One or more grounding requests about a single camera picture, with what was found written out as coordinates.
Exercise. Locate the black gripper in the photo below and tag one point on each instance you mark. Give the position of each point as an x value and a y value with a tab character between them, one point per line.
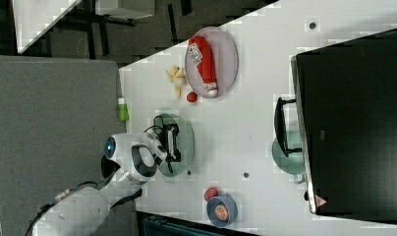
163	126

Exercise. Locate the green plastic strainer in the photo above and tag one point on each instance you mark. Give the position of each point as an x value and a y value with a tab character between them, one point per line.
185	144

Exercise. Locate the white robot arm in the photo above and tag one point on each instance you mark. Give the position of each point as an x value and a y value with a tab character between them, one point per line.
79	211

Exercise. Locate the small red strawberry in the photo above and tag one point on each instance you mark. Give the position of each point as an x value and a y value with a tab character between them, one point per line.
192	97

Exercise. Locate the green bottle white cap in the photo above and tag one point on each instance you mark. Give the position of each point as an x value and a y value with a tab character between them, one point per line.
123	109

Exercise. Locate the peeled toy banana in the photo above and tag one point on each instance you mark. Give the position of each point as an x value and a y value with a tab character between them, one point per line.
177	77

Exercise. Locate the red toy fruit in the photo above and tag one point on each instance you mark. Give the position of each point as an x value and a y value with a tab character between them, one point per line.
210	193

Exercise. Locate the red ketchup bottle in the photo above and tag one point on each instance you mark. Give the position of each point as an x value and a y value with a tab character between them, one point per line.
201	54

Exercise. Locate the blue bowl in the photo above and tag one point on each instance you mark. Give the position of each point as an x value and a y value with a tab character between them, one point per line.
230	204

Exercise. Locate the grey round plate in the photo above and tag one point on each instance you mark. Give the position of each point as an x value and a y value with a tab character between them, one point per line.
225	59

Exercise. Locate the orange slice toy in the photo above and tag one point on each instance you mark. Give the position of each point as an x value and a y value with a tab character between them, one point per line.
221	212

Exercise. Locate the black toaster oven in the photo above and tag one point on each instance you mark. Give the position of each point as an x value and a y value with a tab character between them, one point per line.
346	100

